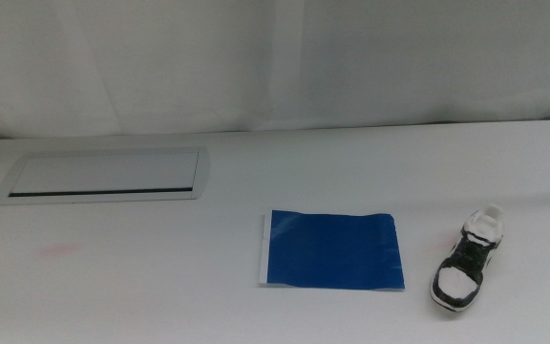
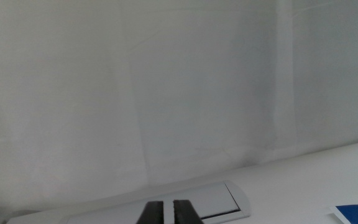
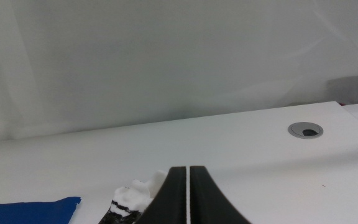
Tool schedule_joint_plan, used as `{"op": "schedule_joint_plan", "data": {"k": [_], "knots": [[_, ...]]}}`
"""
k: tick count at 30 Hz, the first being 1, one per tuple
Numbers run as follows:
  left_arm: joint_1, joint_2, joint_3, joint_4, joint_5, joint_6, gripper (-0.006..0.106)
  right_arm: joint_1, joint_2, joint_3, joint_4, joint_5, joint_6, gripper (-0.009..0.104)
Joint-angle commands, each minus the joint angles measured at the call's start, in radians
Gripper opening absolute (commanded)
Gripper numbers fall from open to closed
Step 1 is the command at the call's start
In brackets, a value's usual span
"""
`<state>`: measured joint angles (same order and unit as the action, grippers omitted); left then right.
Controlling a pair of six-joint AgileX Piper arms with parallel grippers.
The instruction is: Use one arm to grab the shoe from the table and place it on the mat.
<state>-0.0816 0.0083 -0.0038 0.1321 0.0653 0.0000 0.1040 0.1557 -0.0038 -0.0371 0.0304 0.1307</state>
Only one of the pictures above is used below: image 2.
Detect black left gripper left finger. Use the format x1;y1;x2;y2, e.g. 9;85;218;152
136;200;165;224

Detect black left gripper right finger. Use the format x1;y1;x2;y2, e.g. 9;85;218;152
172;199;204;224

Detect white backdrop curtain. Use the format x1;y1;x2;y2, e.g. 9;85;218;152
0;0;358;220

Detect silver table cable hatch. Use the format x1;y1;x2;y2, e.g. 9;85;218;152
59;179;252;224

